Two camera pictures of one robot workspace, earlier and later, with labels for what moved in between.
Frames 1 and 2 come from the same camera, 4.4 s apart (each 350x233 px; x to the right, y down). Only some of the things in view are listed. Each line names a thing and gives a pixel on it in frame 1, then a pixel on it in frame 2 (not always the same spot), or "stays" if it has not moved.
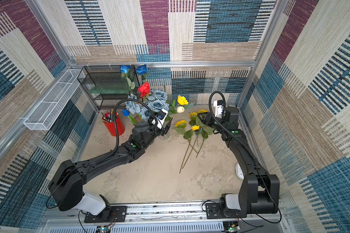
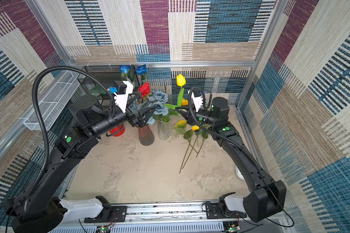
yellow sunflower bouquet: [205, 129] stays
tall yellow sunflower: [195, 128] stays
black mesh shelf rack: [108, 85] stays
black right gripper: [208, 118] -> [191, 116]
